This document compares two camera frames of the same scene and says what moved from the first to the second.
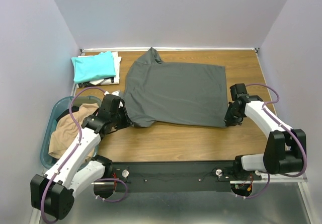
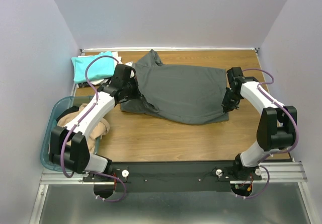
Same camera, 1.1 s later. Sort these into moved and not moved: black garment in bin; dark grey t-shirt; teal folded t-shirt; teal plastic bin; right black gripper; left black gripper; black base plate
Moved: dark grey t-shirt; left black gripper; right black gripper
Not moved: black garment in bin; teal plastic bin; black base plate; teal folded t-shirt
